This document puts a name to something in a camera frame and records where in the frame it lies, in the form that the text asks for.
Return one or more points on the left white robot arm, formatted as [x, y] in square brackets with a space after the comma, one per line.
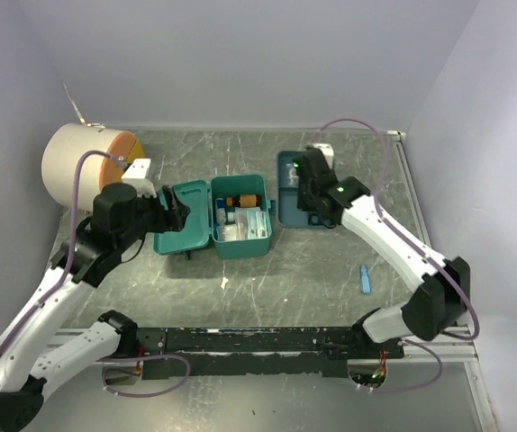
[28, 375]

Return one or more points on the bandage tape roll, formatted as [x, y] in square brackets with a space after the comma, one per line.
[292, 177]

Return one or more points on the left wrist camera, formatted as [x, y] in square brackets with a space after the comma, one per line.
[137, 175]

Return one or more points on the brown medicine bottle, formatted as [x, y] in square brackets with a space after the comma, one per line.
[244, 201]

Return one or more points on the dark teal divider tray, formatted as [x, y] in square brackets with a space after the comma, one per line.
[289, 215]

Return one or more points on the blue plastic clip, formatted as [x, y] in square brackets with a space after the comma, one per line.
[365, 284]

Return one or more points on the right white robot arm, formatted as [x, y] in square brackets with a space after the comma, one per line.
[440, 286]

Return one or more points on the teal medicine kit box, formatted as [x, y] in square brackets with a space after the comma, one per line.
[202, 230]

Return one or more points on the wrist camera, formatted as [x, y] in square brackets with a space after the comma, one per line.
[137, 175]
[328, 152]

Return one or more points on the blue white card packet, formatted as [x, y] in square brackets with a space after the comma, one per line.
[252, 224]

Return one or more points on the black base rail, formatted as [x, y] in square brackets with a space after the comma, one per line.
[259, 351]

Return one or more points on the white cylinder drum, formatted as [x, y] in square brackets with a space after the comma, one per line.
[67, 146]

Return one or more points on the aluminium frame rail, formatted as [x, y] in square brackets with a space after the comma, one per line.
[449, 349]

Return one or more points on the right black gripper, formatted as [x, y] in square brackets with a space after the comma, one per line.
[302, 202]

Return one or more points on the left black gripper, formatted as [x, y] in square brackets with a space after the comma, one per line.
[172, 218]

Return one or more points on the white medicine bottle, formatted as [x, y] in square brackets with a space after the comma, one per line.
[224, 216]

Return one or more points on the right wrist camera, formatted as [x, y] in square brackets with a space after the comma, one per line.
[328, 152]

